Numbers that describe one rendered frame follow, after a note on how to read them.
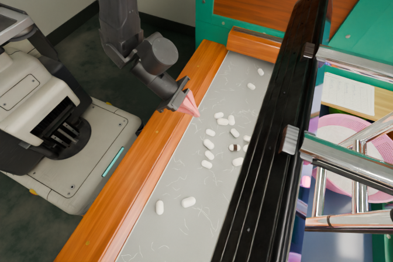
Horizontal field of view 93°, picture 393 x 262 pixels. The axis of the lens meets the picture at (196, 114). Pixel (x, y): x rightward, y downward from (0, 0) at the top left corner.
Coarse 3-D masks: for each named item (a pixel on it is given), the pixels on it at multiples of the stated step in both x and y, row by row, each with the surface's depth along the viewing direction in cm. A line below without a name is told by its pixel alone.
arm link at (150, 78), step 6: (138, 60) 39; (132, 66) 44; (138, 66) 40; (132, 72) 41; (138, 72) 41; (144, 72) 41; (138, 78) 43; (144, 78) 42; (150, 78) 42; (144, 84) 44
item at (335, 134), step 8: (320, 128) 62; (328, 128) 63; (336, 128) 63; (344, 128) 62; (320, 136) 61; (328, 136) 61; (336, 136) 60; (344, 136) 61; (368, 144) 60; (368, 152) 58; (376, 152) 58; (328, 176) 54; (336, 176) 54; (336, 184) 53; (344, 184) 53; (368, 192) 52; (376, 192) 52
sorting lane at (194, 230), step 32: (224, 64) 77; (256, 64) 77; (224, 96) 68; (256, 96) 68; (192, 128) 61; (224, 128) 61; (192, 160) 56; (224, 160) 56; (160, 192) 51; (192, 192) 51; (224, 192) 51; (160, 224) 47; (192, 224) 47; (128, 256) 44; (160, 256) 44; (192, 256) 44
